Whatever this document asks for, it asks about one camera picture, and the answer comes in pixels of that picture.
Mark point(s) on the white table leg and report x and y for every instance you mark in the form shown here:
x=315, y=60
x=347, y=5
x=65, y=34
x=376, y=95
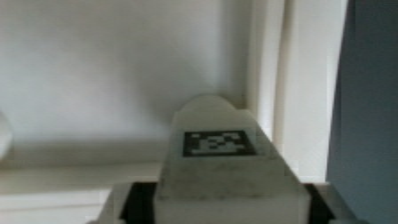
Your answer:
x=228, y=184

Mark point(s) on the white square table top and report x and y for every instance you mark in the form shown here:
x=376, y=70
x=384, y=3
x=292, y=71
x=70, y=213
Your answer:
x=107, y=60

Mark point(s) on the gripper right finger with black tip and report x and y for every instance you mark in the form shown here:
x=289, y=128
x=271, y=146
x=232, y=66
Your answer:
x=329, y=210

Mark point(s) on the gripper left finger with black tip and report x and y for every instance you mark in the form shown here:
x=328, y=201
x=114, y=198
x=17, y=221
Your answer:
x=129, y=204

